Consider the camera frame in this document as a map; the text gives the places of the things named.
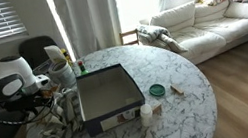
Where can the white sofa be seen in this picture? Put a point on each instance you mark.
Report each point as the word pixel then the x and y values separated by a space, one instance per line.
pixel 213 35

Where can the green round lid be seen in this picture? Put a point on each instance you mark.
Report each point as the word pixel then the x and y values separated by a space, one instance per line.
pixel 157 90

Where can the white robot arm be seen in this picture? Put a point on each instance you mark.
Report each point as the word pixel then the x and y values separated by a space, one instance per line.
pixel 1 82

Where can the yellow bottle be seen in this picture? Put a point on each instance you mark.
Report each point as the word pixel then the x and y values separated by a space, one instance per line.
pixel 67 58

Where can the white paper card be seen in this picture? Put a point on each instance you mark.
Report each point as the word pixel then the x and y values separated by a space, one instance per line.
pixel 54 53

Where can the white round canister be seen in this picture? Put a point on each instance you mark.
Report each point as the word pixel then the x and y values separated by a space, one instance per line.
pixel 64 76

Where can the striped cream grey towel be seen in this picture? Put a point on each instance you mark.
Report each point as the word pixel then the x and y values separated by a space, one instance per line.
pixel 70 108

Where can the black office chair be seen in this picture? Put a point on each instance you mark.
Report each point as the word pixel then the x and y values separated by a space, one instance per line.
pixel 37 48

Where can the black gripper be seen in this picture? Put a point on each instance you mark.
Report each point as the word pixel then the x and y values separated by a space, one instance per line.
pixel 36 99

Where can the dark blue cardboard box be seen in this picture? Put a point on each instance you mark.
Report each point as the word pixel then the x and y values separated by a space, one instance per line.
pixel 107 92

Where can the white plastic bottle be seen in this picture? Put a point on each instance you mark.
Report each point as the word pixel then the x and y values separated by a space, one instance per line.
pixel 146 116

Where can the small wooden chair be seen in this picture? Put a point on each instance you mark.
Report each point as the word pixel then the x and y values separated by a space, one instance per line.
pixel 128 32

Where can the green bottle with red cap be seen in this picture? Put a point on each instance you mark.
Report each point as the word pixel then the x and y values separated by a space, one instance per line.
pixel 83 70

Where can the grey white blanket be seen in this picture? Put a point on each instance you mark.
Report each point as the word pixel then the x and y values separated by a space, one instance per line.
pixel 155 31

